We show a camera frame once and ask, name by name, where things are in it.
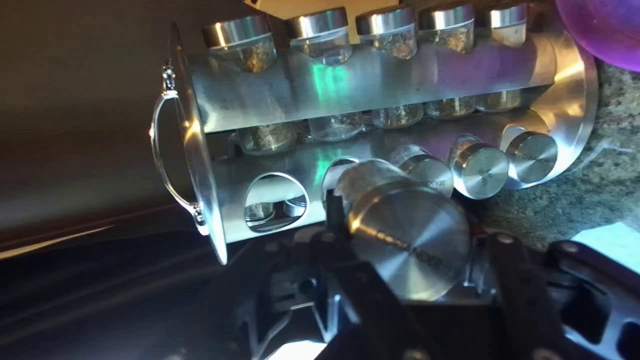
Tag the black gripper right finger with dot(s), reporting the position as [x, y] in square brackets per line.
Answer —
[533, 329]

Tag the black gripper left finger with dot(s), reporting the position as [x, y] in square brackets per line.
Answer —
[378, 327]

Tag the spice bottle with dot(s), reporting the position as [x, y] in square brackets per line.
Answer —
[414, 236]

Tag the silver rotating spice rack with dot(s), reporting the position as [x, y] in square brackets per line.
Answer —
[459, 99]

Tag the purple plastic plate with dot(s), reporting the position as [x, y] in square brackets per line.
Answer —
[607, 28]

